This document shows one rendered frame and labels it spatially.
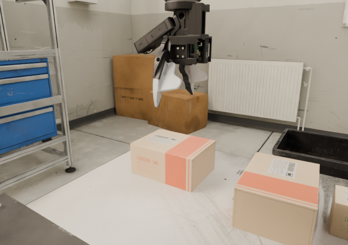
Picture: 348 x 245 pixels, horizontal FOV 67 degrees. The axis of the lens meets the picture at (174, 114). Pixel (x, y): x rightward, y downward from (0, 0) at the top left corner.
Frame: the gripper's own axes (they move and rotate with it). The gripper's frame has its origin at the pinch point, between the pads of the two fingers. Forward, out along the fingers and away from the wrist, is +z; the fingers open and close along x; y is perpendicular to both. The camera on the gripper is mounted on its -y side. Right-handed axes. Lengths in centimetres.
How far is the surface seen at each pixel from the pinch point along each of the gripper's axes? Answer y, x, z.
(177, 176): 4.9, -6.1, 14.4
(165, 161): 2.0, -6.1, 11.7
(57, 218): -8.1, -25.8, 17.3
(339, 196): 33.5, -2.9, 11.1
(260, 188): 22.4, -9.6, 9.7
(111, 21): -225, 213, -33
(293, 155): 21, 52, 28
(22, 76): -140, 44, 10
